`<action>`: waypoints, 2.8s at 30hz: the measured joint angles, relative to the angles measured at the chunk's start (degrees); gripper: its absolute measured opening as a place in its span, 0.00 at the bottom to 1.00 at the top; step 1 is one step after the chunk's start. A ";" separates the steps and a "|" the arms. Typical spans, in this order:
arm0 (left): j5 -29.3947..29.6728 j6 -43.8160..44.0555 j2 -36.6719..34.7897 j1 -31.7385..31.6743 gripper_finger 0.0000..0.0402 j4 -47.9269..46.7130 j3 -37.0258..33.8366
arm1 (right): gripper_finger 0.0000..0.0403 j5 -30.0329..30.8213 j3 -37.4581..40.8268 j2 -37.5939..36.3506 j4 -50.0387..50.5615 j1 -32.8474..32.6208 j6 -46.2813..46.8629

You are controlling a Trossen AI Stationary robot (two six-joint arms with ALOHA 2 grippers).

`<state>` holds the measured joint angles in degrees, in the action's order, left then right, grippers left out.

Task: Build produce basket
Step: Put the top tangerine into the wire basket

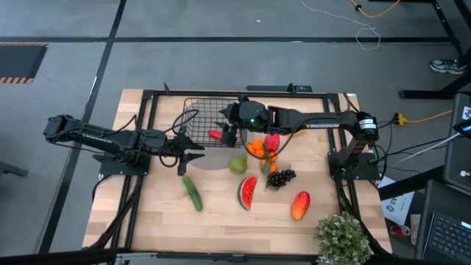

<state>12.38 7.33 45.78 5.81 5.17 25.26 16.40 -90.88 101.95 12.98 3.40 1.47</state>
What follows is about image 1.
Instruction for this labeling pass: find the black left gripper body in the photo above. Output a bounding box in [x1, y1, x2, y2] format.
[160, 132, 185, 165]

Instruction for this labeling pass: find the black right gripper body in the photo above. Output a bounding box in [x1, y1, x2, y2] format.
[219, 93, 273, 135]

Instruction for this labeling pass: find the tangerine cluster with leaves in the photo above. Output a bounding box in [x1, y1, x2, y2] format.
[246, 138, 280, 174]

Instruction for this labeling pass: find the green pear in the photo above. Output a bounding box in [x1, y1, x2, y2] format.
[228, 154, 249, 176]

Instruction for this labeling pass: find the green cucumber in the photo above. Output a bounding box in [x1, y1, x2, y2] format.
[181, 175, 205, 213]

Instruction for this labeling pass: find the pink red fruit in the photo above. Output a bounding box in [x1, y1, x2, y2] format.
[263, 132, 281, 154]

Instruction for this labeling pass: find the watermelon slice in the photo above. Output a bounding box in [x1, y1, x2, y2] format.
[236, 175, 259, 211]

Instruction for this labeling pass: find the dark grape bunch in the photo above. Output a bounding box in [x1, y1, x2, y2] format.
[265, 169, 297, 191]

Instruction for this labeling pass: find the red orange mango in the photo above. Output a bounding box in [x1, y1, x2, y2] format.
[291, 191, 311, 221]

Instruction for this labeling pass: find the grey round mat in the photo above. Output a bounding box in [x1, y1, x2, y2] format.
[185, 99, 255, 172]

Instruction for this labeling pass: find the small potted plant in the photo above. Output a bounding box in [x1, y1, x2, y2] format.
[314, 211, 373, 265]

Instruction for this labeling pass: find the dark chair leg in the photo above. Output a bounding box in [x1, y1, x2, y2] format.
[0, 160, 29, 178]

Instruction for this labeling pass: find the black desk leg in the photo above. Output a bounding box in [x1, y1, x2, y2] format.
[378, 165, 446, 202]

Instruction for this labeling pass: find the white paper sheet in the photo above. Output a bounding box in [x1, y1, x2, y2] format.
[377, 175, 416, 226]

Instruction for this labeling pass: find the black hazard-striped floor mat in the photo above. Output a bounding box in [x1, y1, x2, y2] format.
[0, 42, 49, 85]

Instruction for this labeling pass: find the red can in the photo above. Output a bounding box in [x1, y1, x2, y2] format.
[389, 224, 411, 238]

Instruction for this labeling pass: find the person's shoe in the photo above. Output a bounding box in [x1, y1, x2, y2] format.
[429, 57, 467, 76]

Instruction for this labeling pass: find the grey monitor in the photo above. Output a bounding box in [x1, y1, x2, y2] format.
[441, 92, 471, 192]

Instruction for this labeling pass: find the dark laptop keyboard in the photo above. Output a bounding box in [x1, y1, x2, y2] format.
[414, 180, 471, 265]

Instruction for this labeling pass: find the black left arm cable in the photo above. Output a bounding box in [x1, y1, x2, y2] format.
[158, 108, 200, 169]

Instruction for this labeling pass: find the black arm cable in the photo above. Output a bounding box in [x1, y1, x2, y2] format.
[158, 108, 200, 169]
[238, 117, 321, 161]

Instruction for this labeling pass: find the black wire basket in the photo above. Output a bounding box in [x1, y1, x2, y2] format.
[180, 96, 248, 149]

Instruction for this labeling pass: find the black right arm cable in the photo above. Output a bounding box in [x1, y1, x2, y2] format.
[238, 117, 321, 161]

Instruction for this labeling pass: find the black metal table frame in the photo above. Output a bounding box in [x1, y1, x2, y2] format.
[86, 82, 394, 265]

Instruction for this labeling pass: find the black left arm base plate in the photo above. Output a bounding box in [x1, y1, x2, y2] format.
[92, 152, 151, 177]

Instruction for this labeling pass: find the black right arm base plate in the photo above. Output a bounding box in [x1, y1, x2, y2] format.
[327, 150, 380, 181]

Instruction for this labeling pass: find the white floor cable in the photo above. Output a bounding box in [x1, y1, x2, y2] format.
[300, 0, 382, 52]

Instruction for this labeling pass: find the yellow extension cord plug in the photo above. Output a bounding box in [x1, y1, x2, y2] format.
[392, 109, 453, 126]

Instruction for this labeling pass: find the yellow floor cable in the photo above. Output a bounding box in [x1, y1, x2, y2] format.
[349, 0, 402, 19]

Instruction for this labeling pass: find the black desk frame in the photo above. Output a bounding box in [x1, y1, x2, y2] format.
[367, 0, 471, 100]

